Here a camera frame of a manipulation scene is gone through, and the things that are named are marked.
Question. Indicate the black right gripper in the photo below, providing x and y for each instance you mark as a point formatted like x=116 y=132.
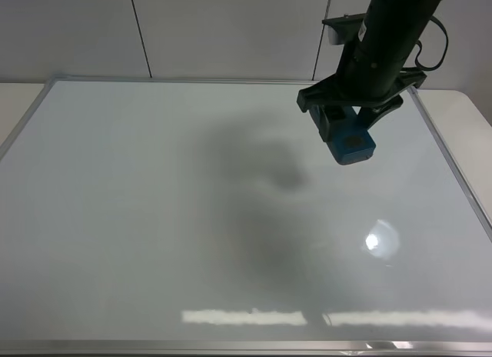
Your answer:
x=358 y=82

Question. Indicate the blue board eraser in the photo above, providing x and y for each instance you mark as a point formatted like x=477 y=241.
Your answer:
x=349 y=142

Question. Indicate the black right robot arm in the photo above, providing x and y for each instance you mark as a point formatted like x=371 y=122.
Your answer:
x=392 y=28

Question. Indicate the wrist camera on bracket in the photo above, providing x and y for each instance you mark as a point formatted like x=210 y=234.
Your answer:
x=343 y=29

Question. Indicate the white whiteboard with aluminium frame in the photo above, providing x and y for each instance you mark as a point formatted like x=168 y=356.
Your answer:
x=208 y=218

